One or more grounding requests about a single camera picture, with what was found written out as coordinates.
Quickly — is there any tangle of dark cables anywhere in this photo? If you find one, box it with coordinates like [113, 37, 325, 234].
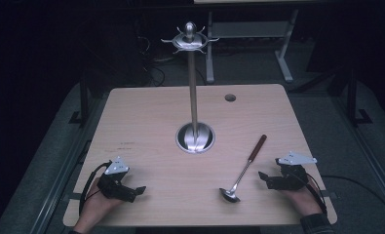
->
[135, 32, 167, 88]

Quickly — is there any steel utensil rack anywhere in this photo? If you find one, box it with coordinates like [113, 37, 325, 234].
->
[161, 20, 220, 155]

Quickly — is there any black metal stand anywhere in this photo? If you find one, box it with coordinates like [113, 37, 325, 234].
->
[68, 79, 91, 127]
[346, 68, 373, 128]

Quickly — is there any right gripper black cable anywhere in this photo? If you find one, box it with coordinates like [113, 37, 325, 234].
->
[304, 173, 328, 216]

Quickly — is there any white metal desk frame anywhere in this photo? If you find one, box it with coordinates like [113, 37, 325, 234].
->
[205, 9, 300, 85]

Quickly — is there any person's left hand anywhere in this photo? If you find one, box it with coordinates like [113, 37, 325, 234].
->
[77, 176, 124, 230]

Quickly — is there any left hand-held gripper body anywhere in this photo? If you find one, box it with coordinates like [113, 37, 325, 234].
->
[96, 155, 136, 201]

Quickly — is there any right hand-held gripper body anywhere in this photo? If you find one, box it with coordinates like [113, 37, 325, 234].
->
[266, 150, 318, 191]

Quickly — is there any person's right hand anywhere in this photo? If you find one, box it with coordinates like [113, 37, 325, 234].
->
[281, 177, 323, 217]

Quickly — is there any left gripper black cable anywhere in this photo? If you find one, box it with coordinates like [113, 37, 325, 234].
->
[78, 160, 113, 216]

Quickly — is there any steel ladle with wooden handle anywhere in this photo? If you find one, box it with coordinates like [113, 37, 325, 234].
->
[218, 134, 268, 204]

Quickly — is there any black floor cable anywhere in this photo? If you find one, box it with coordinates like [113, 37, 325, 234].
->
[320, 175, 385, 213]

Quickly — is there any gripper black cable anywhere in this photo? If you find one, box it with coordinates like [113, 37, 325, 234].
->
[78, 160, 113, 216]
[304, 173, 328, 216]

